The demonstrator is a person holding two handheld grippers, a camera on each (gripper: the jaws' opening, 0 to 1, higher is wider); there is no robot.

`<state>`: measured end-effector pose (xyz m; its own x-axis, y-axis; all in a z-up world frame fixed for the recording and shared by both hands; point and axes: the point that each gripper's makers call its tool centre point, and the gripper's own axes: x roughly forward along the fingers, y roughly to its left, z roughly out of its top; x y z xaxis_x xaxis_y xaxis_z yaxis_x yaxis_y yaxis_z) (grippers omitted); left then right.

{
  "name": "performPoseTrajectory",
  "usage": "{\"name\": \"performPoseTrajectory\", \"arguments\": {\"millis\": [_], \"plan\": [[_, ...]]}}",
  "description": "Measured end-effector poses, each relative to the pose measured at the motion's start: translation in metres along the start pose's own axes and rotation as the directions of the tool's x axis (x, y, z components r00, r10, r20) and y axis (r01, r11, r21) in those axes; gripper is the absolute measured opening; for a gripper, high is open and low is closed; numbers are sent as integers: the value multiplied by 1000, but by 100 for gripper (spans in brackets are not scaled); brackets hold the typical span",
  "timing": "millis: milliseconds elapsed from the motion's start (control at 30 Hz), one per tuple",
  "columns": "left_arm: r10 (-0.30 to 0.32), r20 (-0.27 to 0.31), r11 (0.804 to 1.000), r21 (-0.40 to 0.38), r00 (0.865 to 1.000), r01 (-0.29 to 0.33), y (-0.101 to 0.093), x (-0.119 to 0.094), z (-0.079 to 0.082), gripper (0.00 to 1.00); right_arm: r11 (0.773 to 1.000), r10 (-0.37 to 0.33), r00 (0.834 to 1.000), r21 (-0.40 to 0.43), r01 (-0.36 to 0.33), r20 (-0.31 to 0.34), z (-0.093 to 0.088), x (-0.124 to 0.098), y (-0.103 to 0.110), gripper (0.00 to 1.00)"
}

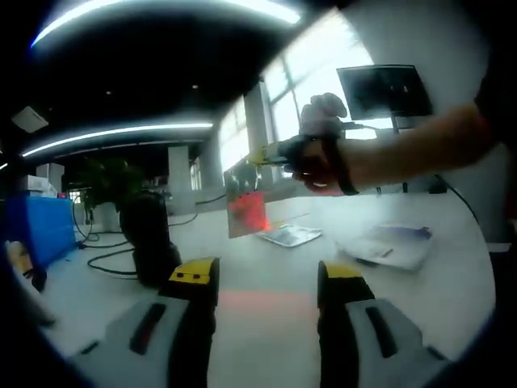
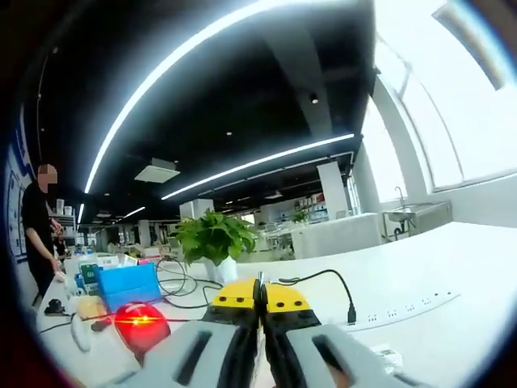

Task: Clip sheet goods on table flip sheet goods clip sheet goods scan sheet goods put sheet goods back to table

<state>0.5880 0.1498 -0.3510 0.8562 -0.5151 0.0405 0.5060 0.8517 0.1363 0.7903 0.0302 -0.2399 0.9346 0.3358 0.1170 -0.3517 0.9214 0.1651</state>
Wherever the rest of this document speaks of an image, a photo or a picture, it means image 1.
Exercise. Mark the person's right hand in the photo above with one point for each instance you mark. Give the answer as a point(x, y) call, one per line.
point(317, 169)

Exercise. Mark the yellowish bag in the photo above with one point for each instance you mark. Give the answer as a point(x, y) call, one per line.
point(18, 256)

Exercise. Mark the white boxes on blue box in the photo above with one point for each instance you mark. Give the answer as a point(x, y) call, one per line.
point(38, 182)

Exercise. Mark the long white ceiling light strip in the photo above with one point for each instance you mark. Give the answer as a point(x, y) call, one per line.
point(161, 12)

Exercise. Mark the white handheld device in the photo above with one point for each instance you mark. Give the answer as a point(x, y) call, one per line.
point(38, 299)

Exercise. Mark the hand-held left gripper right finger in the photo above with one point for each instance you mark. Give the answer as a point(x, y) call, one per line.
point(400, 347)

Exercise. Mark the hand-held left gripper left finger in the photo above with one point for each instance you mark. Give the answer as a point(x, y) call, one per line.
point(129, 347)

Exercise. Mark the white ceiling air vent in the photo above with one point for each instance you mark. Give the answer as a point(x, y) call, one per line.
point(30, 119)

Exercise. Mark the white table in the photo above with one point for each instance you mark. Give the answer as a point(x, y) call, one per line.
point(262, 275)

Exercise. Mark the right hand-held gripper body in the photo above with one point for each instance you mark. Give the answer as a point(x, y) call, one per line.
point(323, 115)

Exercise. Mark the black barcode scanner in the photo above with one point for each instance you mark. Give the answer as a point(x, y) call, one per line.
point(147, 234)

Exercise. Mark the white sheet goods packet red label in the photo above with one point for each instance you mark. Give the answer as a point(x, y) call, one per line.
point(387, 246)

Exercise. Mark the shiny sheet goods packet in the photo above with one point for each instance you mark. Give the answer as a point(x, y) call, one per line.
point(246, 210)

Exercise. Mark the green potted plant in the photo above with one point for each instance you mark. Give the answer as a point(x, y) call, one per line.
point(109, 186)

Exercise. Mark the blue plastic box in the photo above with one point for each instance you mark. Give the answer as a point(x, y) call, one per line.
point(40, 230)

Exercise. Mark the black wall monitor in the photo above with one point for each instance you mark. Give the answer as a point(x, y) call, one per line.
point(383, 93)

